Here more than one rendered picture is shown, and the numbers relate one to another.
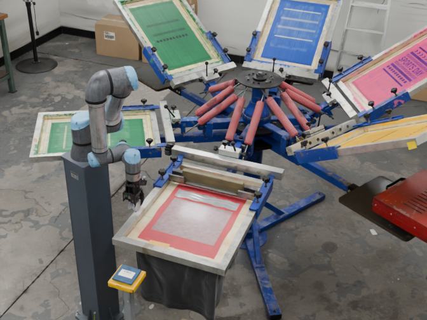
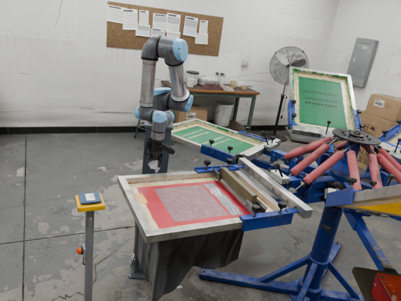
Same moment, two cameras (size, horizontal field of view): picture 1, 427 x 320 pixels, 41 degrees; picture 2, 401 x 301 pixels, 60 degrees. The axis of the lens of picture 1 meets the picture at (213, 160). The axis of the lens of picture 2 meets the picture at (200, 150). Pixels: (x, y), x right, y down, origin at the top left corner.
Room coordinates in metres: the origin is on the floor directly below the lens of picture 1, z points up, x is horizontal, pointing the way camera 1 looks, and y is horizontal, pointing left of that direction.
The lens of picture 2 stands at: (1.17, -1.05, 1.88)
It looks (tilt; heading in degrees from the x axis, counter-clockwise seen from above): 21 degrees down; 43
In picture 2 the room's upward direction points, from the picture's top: 8 degrees clockwise
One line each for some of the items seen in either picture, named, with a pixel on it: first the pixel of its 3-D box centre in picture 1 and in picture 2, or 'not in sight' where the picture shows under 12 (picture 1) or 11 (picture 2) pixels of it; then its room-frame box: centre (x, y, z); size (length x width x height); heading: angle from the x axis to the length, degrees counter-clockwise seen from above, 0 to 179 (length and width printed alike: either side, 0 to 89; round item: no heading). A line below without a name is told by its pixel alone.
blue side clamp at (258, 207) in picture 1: (261, 197); (266, 219); (2.55, -0.27, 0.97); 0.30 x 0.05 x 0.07; 161
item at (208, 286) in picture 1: (175, 279); (145, 241); (2.14, 0.17, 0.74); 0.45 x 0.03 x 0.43; 71
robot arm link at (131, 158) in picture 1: (132, 160); (159, 122); (2.34, 0.39, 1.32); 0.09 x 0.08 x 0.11; 30
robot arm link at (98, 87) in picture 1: (97, 120); (148, 79); (2.36, 0.55, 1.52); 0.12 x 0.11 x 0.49; 30
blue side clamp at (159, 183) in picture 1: (168, 176); (216, 172); (2.74, 0.26, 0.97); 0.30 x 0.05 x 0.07; 161
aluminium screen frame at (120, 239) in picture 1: (197, 211); (200, 197); (2.42, 0.07, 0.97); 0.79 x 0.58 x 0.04; 161
